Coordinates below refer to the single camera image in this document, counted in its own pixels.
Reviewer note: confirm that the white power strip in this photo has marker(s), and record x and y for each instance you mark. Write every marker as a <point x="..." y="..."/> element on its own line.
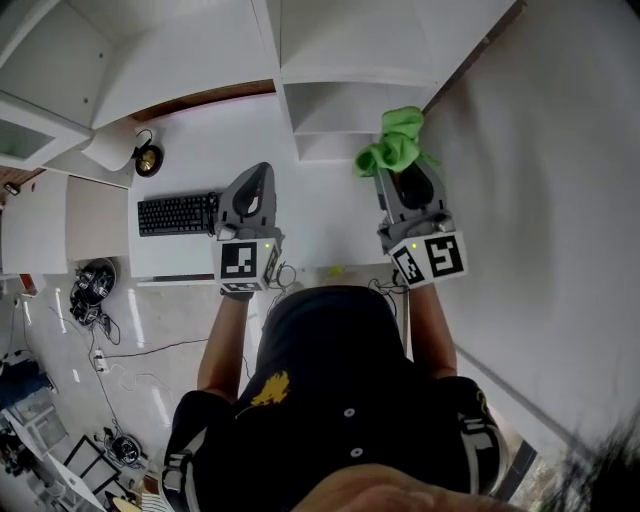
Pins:
<point x="101" y="361"/>

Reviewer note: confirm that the white shade table lamp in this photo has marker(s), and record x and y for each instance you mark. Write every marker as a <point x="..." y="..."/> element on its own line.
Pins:
<point x="107" y="150"/>

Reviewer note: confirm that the white side table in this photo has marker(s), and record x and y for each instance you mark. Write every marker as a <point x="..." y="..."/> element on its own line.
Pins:
<point x="70" y="487"/>

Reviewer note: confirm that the white shelf unit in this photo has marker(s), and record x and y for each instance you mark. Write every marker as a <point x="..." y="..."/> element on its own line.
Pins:
<point x="350" y="45"/>

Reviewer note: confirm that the black keyboard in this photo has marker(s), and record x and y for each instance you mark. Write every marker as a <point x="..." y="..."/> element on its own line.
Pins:
<point x="172" y="215"/>

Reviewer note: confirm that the green cloth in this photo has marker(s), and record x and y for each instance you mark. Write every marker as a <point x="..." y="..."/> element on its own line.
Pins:
<point x="395" y="145"/>

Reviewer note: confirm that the white desk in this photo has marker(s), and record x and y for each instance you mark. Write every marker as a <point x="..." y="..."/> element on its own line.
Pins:
<point x="310" y="210"/>

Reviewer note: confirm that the reddish brown box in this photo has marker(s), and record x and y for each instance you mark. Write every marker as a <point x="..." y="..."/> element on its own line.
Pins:
<point x="28" y="284"/>

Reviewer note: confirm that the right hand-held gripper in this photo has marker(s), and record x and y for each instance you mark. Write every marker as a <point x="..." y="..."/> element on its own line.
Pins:
<point x="430" y="255"/>

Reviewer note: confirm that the person's right forearm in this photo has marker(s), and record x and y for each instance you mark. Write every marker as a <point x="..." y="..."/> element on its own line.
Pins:
<point x="435" y="330"/>

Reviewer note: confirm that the white drawer cabinet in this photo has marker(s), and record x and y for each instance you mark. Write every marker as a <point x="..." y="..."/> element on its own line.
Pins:
<point x="37" y="427"/>

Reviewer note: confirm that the person's face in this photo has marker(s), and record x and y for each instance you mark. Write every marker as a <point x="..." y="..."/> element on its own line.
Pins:
<point x="400" y="492"/>

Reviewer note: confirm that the small black object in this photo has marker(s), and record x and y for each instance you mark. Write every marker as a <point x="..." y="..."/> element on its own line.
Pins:
<point x="11" y="189"/>

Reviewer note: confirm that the person's left forearm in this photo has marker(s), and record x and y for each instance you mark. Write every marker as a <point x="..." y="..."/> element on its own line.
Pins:
<point x="225" y="345"/>

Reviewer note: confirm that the person's yellow white shoe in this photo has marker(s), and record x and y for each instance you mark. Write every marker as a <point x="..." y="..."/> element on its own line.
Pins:
<point x="336" y="271"/>

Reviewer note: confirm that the round wooden table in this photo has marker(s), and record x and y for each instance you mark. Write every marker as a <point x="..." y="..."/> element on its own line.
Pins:
<point x="127" y="504"/>

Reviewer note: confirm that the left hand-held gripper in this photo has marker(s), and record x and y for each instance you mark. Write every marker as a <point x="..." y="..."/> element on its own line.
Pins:
<point x="245" y="262"/>

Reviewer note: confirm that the person's left hand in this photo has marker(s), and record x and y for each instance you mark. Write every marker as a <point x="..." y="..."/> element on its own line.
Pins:
<point x="237" y="295"/>

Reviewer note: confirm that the black frame stand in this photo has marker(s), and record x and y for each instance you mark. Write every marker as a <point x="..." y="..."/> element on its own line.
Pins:
<point x="92" y="465"/>

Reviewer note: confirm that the person's black shirt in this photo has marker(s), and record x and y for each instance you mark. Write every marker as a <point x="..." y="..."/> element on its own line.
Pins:
<point x="340" y="380"/>

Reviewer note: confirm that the window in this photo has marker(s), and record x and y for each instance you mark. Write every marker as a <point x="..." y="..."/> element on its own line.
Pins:
<point x="525" y="475"/>

